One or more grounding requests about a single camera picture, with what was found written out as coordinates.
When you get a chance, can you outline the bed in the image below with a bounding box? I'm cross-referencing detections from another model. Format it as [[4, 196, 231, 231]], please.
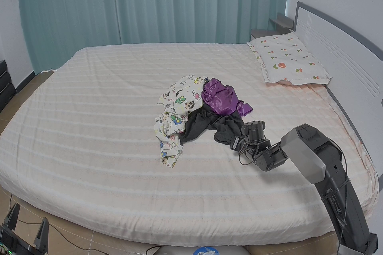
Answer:
[[0, 1, 383, 248]]

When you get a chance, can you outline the grey bedside table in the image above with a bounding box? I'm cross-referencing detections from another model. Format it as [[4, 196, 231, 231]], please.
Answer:
[[251, 12, 295, 39]]

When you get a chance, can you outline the black T-shirt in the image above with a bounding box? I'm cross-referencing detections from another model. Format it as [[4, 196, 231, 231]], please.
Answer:
[[179, 107, 250, 147]]

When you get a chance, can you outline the black chest of drawers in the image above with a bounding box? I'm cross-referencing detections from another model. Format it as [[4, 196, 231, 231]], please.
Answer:
[[0, 60, 17, 112]]

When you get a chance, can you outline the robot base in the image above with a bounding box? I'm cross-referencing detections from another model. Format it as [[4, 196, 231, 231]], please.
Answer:
[[151, 245, 250, 255]]

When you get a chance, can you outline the white printed pyjama garment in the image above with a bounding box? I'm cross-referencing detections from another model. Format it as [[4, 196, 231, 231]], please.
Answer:
[[154, 75, 210, 169]]

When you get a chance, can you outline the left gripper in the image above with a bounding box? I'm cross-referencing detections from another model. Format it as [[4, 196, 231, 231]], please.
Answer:
[[0, 203, 50, 255]]

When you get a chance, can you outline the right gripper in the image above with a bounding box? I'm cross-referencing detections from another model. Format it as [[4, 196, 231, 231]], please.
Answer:
[[230, 135, 255, 156]]

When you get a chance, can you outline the black cable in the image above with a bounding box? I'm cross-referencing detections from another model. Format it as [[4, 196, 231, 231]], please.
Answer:
[[9, 194, 163, 252]]

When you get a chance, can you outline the white printed pillow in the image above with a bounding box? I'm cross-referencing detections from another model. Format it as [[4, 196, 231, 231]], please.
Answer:
[[246, 32, 333, 85]]

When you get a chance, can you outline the purple garment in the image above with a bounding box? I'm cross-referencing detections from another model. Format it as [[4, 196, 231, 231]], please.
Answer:
[[201, 78, 253, 117]]

